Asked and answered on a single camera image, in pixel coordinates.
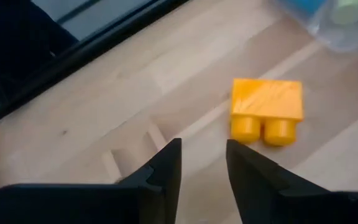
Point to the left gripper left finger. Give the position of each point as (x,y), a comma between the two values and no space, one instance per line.
(154,193)

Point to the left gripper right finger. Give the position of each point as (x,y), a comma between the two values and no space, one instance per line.
(259,193)

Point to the yellow stud block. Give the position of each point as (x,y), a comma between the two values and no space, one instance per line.
(266,99)

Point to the blue rounded bar block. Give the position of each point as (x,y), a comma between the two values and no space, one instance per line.
(306,4)

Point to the light green rounded bar block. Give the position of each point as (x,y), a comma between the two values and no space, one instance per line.
(350,11)

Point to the small clear plastic bin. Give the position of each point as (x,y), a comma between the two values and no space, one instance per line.
(328,37)

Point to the black partition panel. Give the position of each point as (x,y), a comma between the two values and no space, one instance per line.
(11,37)

